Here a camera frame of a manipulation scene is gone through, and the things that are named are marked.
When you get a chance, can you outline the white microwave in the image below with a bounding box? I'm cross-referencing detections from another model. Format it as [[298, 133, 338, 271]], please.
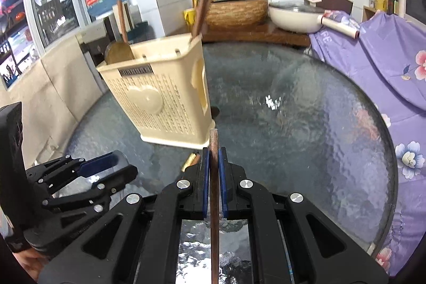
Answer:
[[404, 0, 426, 22]]

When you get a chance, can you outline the woven pattern basin sink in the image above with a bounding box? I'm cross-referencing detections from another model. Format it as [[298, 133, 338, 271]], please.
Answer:
[[196, 0, 270, 32]]

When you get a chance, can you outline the glass pan lid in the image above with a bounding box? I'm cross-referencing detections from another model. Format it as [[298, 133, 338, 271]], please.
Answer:
[[269, 0, 326, 16]]

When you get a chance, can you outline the dark green roll holder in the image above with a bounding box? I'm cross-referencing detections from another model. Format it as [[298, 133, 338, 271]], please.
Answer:
[[128, 21, 153, 42]]

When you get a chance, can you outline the beige plastic utensil holder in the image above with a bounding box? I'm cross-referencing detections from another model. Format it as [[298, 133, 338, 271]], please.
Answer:
[[96, 34, 217, 149]]

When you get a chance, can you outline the gold tipped chopstick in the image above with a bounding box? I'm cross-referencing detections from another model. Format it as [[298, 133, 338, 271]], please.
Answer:
[[180, 153, 201, 172]]

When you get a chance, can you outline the white pan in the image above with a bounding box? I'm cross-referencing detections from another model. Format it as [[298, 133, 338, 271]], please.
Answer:
[[268, 1, 361, 39]]

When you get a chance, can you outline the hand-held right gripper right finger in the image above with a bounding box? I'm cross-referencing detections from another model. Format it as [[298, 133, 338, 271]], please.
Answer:
[[218, 147, 389, 284]]

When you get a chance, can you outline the purple floral blanket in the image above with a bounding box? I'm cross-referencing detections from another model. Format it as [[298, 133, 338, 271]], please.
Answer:
[[308, 11, 426, 277]]

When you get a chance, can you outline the grey water dispenser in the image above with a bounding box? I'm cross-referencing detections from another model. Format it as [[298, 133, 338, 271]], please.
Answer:
[[76, 3, 154, 67]]

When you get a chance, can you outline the wooden spoon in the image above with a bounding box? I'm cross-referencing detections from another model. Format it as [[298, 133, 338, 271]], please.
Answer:
[[104, 0, 136, 66]]

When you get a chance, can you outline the person's left hand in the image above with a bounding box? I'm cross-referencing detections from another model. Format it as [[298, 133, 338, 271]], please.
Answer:
[[15, 251, 45, 281]]

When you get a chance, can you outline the aluminium frame window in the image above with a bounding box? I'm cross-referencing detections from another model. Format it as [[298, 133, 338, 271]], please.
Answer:
[[0, 0, 84, 91]]

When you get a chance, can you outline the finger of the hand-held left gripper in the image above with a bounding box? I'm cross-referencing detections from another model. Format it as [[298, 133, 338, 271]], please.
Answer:
[[42, 165, 139, 212], [27, 151, 121, 187]]

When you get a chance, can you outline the yellow cup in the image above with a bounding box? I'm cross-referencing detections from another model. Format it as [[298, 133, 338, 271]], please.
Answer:
[[184, 7, 197, 26]]

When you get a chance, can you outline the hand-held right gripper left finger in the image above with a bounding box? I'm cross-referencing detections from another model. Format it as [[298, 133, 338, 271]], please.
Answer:
[[38, 147, 211, 284]]

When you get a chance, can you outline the light wooden shelf box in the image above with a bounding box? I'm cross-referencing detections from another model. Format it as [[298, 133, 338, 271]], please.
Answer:
[[362, 0, 407, 22]]

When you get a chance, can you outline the dark wooden counter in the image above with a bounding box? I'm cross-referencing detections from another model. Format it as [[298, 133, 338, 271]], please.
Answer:
[[172, 20, 312, 49]]

